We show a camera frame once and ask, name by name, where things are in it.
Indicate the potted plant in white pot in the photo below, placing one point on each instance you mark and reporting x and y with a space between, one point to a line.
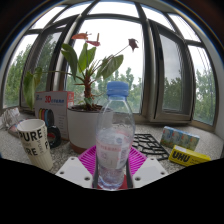
81 128

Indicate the clear plastic-wrapped packet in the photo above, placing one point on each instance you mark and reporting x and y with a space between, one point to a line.
10 120

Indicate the black lattice trivet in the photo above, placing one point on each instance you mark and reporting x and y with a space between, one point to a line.
150 146

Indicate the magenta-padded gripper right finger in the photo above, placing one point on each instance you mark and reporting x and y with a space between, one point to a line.
150 170

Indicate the clear blue-capped water bottle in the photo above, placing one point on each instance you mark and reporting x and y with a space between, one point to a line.
115 133

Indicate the blue-green carton pack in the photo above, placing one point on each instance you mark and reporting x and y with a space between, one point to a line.
180 137

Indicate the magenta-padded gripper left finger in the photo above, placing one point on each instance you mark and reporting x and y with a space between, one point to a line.
76 170

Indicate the black tape roll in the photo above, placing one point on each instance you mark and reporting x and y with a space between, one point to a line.
54 137

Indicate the white and red printed box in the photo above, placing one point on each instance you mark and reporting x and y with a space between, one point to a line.
56 103

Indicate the yellow glue box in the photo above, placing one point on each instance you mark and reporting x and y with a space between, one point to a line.
188 156

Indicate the cream paper cup black lettering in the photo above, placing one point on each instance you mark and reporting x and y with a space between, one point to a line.
36 145

